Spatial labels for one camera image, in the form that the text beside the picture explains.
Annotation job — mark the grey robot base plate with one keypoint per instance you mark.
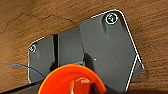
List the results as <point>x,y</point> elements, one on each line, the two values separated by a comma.
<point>96,50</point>

